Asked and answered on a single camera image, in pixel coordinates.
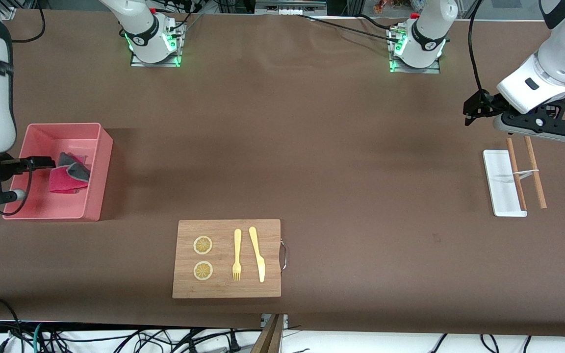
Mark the pink and grey cloth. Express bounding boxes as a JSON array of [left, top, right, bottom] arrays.
[[49, 152, 91, 194]]

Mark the brown wooden chopstick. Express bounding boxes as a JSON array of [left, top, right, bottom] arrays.
[[506, 138, 528, 211], [524, 137, 547, 210]]

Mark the pink plastic bin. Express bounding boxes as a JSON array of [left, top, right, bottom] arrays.
[[2, 123, 114, 222]]

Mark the white rectangular tray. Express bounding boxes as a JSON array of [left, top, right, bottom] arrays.
[[482, 149, 528, 217]]

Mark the red orange background object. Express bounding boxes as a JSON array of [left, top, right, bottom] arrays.
[[373, 0, 413, 14]]

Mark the brown table cover sheet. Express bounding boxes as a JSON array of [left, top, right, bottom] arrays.
[[0, 9, 565, 339]]

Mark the yellow plastic fork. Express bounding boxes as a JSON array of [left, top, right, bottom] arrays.
[[232, 228, 242, 282]]

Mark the grey equipment box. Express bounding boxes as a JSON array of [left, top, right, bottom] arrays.
[[256, 0, 327, 15]]

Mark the wooden cutting board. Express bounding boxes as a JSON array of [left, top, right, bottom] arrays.
[[172, 219, 288, 299]]

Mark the yellow plastic knife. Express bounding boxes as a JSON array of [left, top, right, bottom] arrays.
[[249, 227, 266, 283]]

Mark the black power plug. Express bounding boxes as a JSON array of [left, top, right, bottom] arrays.
[[224, 331, 244, 353]]

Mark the wooden plank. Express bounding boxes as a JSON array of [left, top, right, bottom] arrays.
[[251, 314, 285, 353]]

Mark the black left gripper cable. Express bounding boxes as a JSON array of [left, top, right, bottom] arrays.
[[468, 0, 488, 96]]

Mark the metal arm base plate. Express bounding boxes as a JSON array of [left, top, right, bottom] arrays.
[[386, 25, 441, 74], [130, 15, 187, 68]]

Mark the green cable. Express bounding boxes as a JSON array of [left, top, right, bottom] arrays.
[[32, 323, 48, 353]]

